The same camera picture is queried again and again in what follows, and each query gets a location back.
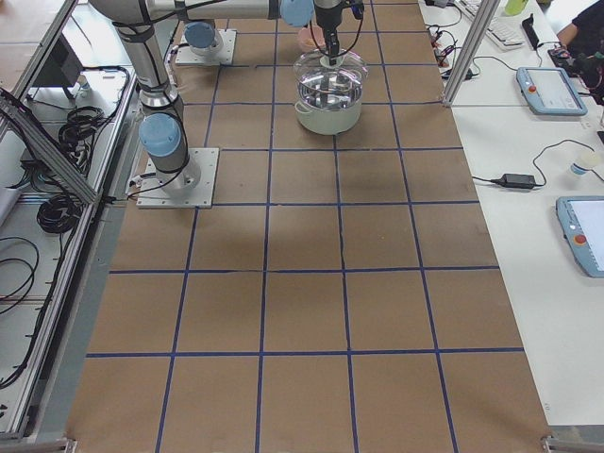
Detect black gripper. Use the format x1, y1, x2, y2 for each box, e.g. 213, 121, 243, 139
314, 0, 342, 66

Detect glass pot lid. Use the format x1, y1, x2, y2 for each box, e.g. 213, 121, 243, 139
294, 51, 368, 93

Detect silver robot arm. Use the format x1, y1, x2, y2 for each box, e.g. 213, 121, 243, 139
92, 1, 344, 121
184, 22, 224, 55

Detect pale green cooking pot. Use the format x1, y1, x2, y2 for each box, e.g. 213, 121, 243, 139
294, 73, 362, 135

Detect pink bowl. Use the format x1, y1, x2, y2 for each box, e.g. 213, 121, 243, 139
297, 25, 326, 53

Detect white keyboard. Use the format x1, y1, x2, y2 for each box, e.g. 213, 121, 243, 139
455, 0, 525, 51

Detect green bottle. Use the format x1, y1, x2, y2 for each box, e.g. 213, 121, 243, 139
504, 0, 528, 16

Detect blue teach pendant far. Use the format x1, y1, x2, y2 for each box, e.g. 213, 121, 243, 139
515, 67, 587, 116

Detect blue teach pendant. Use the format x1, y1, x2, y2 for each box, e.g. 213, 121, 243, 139
515, 67, 587, 116
555, 195, 603, 278

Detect black power adapter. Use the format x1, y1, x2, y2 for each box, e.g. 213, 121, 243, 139
498, 174, 538, 190

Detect white paper cup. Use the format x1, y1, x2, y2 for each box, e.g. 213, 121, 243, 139
570, 152, 600, 176

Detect blue teach pendant near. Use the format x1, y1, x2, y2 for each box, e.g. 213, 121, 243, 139
555, 195, 603, 278

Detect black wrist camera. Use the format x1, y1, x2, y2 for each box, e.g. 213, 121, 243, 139
349, 0, 364, 21

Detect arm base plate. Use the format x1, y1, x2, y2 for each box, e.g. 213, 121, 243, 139
136, 147, 219, 209
175, 28, 237, 66

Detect aluminium frame post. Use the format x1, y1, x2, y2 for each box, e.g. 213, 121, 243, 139
442, 0, 499, 107

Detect black coiled cable upper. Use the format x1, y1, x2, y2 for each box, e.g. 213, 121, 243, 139
58, 106, 105, 152

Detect black coiled cable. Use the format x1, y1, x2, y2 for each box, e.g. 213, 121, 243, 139
58, 106, 105, 152
36, 193, 77, 235

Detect black coiled cable lower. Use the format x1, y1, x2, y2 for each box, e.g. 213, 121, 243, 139
36, 193, 77, 235

